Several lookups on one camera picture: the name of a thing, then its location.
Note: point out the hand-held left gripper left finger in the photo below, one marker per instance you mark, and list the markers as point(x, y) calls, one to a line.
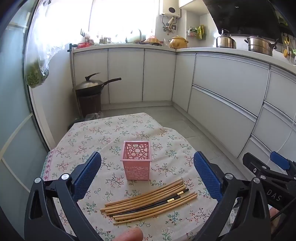
point(86, 176)

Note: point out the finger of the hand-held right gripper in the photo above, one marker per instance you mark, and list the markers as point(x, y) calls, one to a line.
point(279, 161)
point(254, 163)

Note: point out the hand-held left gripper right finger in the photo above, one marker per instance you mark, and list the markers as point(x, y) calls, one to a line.
point(208, 176)

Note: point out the bunch of bamboo chopsticks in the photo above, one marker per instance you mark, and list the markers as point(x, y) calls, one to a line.
point(120, 207)

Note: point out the pink perforated utensil basket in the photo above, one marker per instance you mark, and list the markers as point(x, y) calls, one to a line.
point(136, 162)

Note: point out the person's right hand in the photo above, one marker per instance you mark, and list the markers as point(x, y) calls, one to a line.
point(274, 212)

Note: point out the person's left hand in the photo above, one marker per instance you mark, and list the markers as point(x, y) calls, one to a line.
point(131, 235)

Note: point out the floral tablecloth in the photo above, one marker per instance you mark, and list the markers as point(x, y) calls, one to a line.
point(92, 139)

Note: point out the clear crumpled plastic bag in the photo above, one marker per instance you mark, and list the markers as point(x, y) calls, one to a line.
point(93, 115)

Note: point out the dark brown bin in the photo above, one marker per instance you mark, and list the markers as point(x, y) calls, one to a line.
point(89, 104)

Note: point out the white kitchen cabinets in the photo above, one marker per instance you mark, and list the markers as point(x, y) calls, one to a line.
point(208, 92)

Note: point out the dark wok lid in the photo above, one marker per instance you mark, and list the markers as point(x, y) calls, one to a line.
point(89, 84)

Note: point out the frosted glass sliding door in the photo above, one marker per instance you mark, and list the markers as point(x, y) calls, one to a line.
point(13, 115)

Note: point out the black wok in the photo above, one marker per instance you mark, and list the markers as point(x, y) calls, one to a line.
point(111, 81)

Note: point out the plastic bag of greens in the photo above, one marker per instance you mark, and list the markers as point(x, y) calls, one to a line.
point(34, 76)

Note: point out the steel stockpot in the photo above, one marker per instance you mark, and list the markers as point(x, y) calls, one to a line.
point(259, 46)

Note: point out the steel kettle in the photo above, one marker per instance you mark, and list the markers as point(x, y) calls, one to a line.
point(225, 41)

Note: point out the red plastic basket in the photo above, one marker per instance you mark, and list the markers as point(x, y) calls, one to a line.
point(83, 45)

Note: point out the yellow clay pot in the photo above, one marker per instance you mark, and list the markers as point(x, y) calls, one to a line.
point(178, 42)

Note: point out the clear glass jar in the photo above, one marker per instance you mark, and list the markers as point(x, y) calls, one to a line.
point(166, 42)

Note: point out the white bowl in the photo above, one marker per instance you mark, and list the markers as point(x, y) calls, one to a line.
point(133, 38)

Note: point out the wicker basket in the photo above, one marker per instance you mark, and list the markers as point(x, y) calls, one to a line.
point(151, 40)

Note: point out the black range hood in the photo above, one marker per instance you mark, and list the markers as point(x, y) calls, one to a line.
point(242, 16)

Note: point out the kitchen faucet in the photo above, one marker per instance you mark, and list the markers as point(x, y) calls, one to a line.
point(140, 34)

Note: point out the water heater pipes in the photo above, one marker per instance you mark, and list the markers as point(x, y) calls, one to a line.
point(170, 23)

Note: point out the bright window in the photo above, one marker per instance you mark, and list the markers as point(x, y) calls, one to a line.
point(115, 16)

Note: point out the white water heater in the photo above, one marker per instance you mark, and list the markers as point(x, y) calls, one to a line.
point(170, 9)

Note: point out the white upper cabinet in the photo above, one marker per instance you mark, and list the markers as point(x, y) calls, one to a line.
point(192, 3)

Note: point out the black wall hooks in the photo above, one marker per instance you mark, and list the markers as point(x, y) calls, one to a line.
point(82, 33)

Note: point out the wall rack with packets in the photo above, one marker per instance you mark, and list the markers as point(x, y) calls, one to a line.
point(196, 32)

